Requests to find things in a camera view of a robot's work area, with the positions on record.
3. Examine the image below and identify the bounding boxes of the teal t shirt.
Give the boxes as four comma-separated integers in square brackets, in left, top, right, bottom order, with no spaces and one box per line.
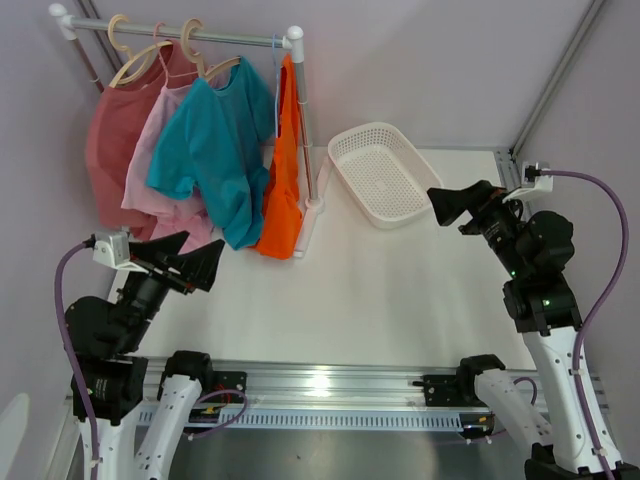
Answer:
[146,58,275,250]

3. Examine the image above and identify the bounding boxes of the pink t shirt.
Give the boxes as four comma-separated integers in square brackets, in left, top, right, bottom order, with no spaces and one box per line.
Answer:
[121,72,213,253]

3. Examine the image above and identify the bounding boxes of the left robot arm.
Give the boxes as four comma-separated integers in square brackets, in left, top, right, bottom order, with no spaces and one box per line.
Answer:
[54,231,225,479]

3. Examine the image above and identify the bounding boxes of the right aluminium frame post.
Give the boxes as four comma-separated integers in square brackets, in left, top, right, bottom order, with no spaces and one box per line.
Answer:
[510,0,611,160]

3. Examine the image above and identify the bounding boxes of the beige hanger with red shirt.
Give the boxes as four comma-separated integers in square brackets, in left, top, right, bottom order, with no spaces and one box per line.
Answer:
[107,14,173,88]

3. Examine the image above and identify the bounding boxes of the aluminium frame post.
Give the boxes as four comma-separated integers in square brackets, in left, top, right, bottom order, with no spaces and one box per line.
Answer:
[75,0,123,73]
[510,0,611,160]

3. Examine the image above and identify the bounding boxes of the white slotted cable duct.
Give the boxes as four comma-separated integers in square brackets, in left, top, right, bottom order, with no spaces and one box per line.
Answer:
[84,408,494,434]

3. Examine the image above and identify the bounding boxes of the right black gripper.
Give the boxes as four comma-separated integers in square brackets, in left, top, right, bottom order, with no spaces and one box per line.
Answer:
[427,181,529,280]

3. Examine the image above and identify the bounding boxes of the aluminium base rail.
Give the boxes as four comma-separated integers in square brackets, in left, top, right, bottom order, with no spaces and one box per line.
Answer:
[63,355,612,414]

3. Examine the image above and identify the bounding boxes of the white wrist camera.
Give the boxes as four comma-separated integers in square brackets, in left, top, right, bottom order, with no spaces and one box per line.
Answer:
[93,231,137,271]
[502,162,553,204]

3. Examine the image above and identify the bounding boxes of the dusty red t shirt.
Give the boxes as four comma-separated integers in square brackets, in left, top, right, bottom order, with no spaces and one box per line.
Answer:
[85,41,196,237]

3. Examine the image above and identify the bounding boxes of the blue wire hanger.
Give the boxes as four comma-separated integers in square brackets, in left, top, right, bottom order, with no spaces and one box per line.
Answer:
[271,33,281,138]

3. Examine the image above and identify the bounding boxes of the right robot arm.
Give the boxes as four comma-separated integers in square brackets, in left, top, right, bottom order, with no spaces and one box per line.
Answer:
[427,180,639,479]

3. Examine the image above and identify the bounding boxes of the orange t shirt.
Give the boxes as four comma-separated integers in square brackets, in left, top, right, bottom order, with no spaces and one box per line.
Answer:
[254,54,303,260]

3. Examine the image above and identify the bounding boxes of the white perforated plastic basket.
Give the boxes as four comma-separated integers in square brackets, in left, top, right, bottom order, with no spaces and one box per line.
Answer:
[328,122,442,230]

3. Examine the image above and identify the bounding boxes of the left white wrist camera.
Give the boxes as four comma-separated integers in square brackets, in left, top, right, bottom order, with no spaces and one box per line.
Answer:
[93,231,137,271]

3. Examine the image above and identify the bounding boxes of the beige hanger with teal shirt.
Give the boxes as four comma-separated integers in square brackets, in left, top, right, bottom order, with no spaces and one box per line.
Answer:
[180,18,242,82]

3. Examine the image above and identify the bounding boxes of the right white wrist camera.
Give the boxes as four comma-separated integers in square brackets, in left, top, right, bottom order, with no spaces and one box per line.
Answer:
[502,162,553,204]

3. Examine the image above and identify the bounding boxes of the white metal clothes rack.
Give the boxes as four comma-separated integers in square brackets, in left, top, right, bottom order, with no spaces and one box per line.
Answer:
[48,1,331,259]

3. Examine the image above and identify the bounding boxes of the left aluminium frame post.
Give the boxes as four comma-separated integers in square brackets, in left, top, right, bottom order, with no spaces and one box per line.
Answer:
[75,0,123,73]

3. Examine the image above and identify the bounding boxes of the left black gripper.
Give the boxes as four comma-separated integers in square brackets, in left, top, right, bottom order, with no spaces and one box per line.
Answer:
[116,229,224,350]

